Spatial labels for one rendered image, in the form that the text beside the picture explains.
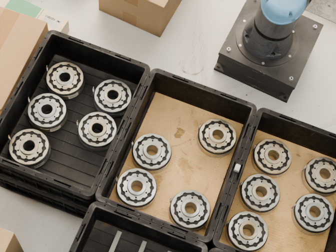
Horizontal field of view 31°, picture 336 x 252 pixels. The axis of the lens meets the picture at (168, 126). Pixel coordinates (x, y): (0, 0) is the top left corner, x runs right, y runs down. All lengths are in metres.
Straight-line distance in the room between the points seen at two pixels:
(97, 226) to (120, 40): 0.65
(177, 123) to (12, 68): 0.47
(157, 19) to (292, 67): 0.43
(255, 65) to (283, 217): 0.48
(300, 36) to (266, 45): 0.16
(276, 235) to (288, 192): 0.12
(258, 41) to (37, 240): 0.84
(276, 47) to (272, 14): 0.16
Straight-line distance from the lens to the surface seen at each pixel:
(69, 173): 1.61
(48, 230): 1.70
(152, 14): 1.88
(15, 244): 1.55
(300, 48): 1.90
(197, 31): 1.98
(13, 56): 1.74
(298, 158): 1.69
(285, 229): 1.62
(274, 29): 1.73
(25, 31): 1.78
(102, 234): 1.55
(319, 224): 1.61
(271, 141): 1.66
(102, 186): 1.48
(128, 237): 1.55
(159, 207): 1.57
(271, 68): 1.84
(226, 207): 1.49
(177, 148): 1.64
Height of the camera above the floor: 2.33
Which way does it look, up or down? 64 degrees down
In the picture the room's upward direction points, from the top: 12 degrees clockwise
